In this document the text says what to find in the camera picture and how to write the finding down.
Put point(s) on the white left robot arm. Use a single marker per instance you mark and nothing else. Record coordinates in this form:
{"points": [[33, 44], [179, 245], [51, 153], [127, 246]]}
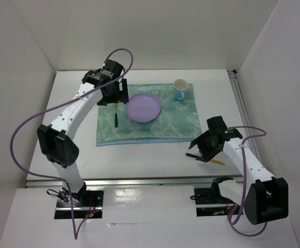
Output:
{"points": [[100, 87]]}

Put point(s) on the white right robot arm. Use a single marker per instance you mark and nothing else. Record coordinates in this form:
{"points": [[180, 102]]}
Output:
{"points": [[262, 197]]}

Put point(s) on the gold fork dark handle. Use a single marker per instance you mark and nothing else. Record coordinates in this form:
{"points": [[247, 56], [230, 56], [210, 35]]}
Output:
{"points": [[116, 115]]}

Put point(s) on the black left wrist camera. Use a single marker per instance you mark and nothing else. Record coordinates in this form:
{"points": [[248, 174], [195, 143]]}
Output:
{"points": [[112, 67]]}

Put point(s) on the aluminium frame rail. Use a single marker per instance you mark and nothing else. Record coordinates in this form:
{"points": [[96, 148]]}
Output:
{"points": [[127, 182], [232, 74]]}

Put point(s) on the lavender plastic plate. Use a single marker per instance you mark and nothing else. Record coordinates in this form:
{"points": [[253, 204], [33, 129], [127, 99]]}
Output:
{"points": [[143, 107]]}

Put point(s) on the aluminium right frame rail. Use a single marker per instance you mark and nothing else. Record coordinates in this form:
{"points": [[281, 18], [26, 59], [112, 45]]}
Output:
{"points": [[232, 74]]}

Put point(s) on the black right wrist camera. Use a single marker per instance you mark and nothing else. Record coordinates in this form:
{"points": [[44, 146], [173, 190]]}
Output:
{"points": [[216, 124]]}

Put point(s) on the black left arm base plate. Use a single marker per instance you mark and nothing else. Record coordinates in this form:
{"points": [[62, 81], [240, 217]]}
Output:
{"points": [[91, 204]]}

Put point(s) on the light blue ceramic mug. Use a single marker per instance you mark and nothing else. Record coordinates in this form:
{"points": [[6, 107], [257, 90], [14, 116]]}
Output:
{"points": [[179, 89]]}

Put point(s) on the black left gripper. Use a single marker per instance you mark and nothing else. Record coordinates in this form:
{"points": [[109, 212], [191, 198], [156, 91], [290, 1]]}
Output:
{"points": [[121, 96]]}

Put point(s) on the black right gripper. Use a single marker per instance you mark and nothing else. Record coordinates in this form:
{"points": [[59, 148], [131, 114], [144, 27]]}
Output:
{"points": [[200, 142]]}

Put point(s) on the aluminium front frame rail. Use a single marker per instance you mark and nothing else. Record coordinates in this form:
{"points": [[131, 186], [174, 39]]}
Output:
{"points": [[127, 182]]}

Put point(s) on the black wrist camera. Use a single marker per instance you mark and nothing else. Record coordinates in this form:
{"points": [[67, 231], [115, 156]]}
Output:
{"points": [[112, 67], [216, 124]]}

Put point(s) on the gold knife dark handle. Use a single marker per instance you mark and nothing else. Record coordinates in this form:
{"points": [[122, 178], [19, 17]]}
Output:
{"points": [[196, 157]]}

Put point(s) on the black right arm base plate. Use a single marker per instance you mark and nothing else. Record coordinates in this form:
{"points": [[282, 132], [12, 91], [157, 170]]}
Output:
{"points": [[208, 205]]}

